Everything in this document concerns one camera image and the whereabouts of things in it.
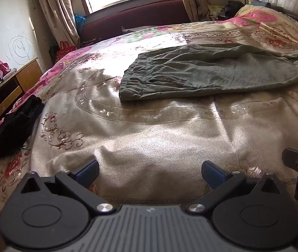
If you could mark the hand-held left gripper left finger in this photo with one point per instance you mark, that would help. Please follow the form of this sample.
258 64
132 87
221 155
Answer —
87 172

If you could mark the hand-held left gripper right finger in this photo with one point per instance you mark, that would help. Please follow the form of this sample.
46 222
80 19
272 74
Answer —
213 173

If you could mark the grey-green pants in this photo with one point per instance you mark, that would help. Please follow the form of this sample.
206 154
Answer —
191 73

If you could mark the floral satin bed blanket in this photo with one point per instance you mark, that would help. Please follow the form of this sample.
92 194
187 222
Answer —
138 136

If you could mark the black cloth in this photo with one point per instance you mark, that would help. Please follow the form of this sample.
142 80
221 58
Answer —
12 128

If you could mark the wooden desk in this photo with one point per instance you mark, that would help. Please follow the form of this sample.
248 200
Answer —
26 74

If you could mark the red bag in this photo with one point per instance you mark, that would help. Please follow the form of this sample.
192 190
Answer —
65 48

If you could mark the pink cloth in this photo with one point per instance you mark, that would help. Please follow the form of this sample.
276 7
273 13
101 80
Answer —
3 68

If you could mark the blue plastic bag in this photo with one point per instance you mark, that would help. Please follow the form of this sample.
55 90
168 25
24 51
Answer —
80 22

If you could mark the beige curtain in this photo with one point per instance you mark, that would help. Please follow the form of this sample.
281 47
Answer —
193 0
59 13

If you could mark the maroon padded bench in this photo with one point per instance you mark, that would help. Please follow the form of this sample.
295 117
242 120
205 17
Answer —
138 15

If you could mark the dark clothes pile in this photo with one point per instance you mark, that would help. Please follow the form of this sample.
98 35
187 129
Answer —
233 9

